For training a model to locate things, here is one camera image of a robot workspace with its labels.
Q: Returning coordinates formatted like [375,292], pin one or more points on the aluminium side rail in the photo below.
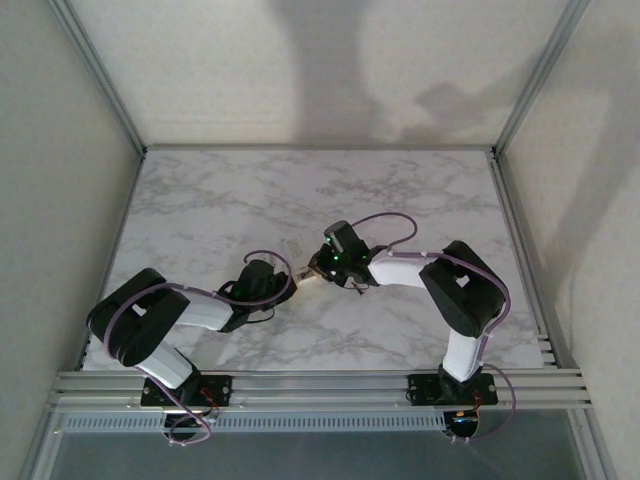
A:
[521,250]
[128,200]

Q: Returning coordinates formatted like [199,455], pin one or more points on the wide slotted aluminium rail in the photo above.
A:
[320,387]

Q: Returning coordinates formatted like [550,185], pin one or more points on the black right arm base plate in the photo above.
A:
[422,390]

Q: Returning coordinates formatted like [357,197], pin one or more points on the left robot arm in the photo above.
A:
[205,312]

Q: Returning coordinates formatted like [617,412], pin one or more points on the aluminium frame beam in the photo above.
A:
[320,148]

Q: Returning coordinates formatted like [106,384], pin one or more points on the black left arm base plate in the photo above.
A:
[220,390]

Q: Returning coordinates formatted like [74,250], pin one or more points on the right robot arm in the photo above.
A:
[400,270]

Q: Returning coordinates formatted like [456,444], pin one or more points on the aluminium frame post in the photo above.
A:
[95,75]
[44,445]
[592,445]
[540,75]

